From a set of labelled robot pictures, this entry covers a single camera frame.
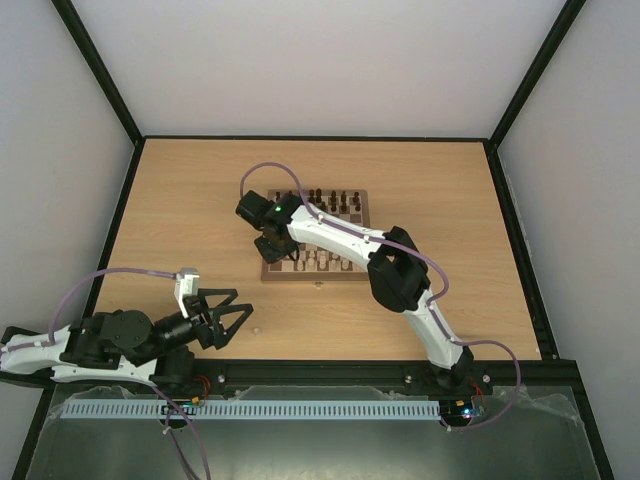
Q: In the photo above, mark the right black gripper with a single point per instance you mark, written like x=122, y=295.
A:
x=273, y=248

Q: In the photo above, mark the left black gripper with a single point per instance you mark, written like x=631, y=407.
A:
x=214, y=333

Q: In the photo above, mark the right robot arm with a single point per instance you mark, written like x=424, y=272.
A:
x=397, y=273

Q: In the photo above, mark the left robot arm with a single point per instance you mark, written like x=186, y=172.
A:
x=126, y=346

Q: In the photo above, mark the wooden chess board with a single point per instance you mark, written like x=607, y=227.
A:
x=330, y=240

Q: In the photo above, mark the left electronics board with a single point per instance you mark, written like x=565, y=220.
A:
x=191, y=407

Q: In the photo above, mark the electronics board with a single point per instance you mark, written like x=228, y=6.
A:
x=463, y=409
x=191, y=407

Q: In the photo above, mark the right electronics board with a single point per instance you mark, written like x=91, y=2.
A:
x=463, y=409

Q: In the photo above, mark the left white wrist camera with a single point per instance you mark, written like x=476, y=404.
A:
x=186, y=285

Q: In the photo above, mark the light blue cable duct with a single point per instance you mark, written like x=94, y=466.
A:
x=259, y=410

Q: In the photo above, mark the black cage frame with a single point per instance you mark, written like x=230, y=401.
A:
x=561, y=26

